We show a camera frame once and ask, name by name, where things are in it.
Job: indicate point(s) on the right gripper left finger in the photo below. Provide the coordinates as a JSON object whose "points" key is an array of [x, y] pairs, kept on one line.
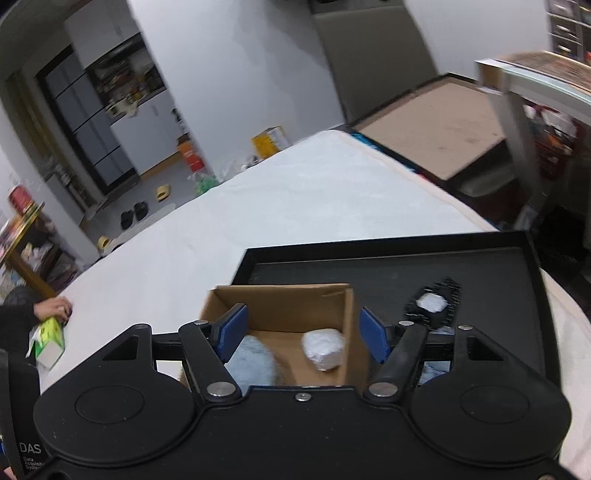
{"points": [[207, 347]]}

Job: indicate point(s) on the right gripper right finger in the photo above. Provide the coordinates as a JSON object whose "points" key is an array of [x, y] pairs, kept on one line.
{"points": [[397, 349]]}

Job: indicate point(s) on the blue fluffy plush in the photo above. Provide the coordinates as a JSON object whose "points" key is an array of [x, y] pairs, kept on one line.
{"points": [[253, 365]]}

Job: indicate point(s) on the white paper ball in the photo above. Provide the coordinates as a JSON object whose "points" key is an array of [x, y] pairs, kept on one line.
{"points": [[325, 348]]}

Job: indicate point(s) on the brown cardboard box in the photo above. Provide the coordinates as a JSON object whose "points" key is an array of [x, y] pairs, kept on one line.
{"points": [[279, 315]]}

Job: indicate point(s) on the person's hand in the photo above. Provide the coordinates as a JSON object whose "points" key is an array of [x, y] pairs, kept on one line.
{"points": [[59, 308]]}

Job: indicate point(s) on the small white crumpled paper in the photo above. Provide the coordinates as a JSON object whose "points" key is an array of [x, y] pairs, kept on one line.
{"points": [[432, 302]]}

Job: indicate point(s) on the black shallow tray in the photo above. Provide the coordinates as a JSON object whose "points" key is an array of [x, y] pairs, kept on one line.
{"points": [[502, 291]]}

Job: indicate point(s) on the black slipper pair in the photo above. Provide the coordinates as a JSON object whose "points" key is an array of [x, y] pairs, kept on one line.
{"points": [[137, 213]]}

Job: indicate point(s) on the yellow slipper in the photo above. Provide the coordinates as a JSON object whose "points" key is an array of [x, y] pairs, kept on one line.
{"points": [[162, 192]]}

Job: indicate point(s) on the green tissue box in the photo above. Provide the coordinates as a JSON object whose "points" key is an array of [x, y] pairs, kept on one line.
{"points": [[46, 343]]}

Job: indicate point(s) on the orange cardboard box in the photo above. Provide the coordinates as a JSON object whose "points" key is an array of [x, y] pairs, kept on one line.
{"points": [[189, 154]]}

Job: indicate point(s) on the yellow cardboard box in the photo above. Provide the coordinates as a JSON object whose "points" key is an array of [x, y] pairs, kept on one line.
{"points": [[270, 141]]}

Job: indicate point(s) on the white cabinet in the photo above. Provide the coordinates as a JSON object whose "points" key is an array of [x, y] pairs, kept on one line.
{"points": [[150, 135]]}

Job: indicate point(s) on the grey chair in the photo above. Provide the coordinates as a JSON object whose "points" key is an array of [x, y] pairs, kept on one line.
{"points": [[375, 50]]}

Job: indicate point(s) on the brown board black frame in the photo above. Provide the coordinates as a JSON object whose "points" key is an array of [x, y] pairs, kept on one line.
{"points": [[443, 127]]}

